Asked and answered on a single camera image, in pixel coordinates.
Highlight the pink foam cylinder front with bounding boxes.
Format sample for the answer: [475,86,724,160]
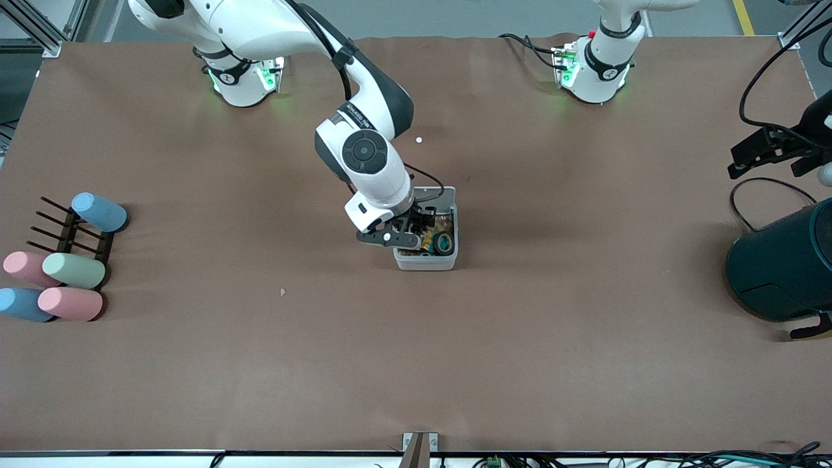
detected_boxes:
[37,287,104,322]

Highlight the mint green plastic cup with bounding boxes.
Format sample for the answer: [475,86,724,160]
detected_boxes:
[42,252,107,290]

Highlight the blue plastic cup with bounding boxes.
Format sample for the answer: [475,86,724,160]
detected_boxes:
[70,192,128,233]
[0,287,56,323]

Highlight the thin black cable loop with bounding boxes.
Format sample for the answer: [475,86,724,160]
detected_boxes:
[729,177,818,233]

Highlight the metal table edge bracket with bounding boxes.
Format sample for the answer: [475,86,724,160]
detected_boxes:
[402,432,440,468]

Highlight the pink plastic cup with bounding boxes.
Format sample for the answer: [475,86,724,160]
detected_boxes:
[3,251,62,289]

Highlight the aluminium frame post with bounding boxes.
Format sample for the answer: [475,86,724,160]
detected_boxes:
[0,0,90,59]
[777,0,832,51]

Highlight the dark wooden cup rack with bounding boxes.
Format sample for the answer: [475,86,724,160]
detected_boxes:
[26,196,116,290]

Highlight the grey small parts box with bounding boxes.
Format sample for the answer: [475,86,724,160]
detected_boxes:
[393,186,460,271]

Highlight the black cable bundle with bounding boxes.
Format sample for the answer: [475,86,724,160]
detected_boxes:
[673,441,832,468]

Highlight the large dark teal bin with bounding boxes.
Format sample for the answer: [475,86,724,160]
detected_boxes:
[725,197,832,340]

